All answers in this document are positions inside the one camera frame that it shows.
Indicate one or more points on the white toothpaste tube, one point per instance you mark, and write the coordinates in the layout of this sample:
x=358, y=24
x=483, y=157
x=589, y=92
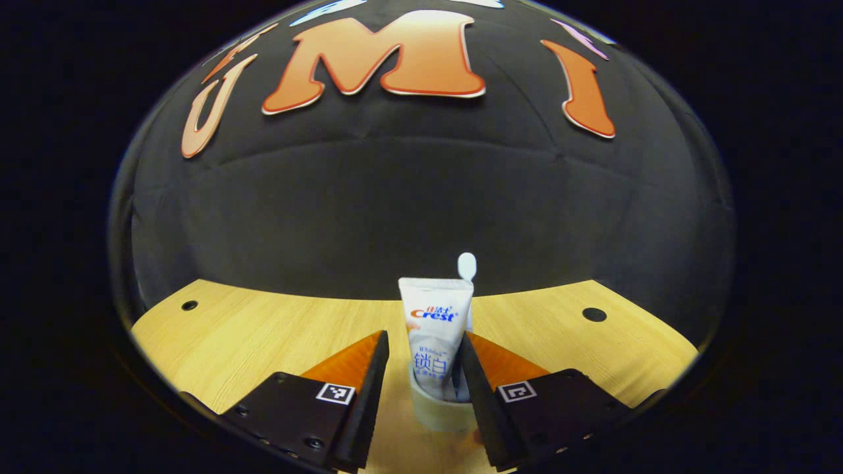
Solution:
x=435, y=329

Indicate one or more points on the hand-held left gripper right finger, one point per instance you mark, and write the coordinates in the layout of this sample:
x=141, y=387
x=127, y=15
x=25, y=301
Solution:
x=484, y=408

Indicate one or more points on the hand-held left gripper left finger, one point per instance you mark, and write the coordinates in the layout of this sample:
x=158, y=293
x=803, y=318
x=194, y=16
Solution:
x=369, y=408

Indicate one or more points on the white toothbrush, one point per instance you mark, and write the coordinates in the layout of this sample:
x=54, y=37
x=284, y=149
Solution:
x=467, y=265

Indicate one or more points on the black backdrop cloth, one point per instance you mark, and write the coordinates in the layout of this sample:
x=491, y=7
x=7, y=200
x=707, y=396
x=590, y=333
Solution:
x=395, y=210

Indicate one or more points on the wooden desktop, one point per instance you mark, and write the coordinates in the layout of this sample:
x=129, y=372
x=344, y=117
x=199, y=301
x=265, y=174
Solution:
x=263, y=329

